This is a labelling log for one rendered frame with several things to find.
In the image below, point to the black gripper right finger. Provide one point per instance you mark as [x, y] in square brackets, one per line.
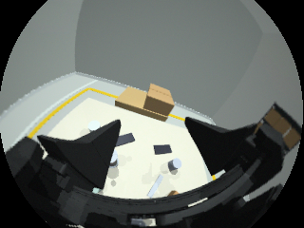
[216, 145]

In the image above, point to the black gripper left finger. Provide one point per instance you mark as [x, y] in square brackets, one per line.
[90, 154]

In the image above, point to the glass french press with black knob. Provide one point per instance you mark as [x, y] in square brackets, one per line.
[114, 161]

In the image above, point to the tan cube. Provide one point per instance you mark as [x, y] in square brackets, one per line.
[172, 193]

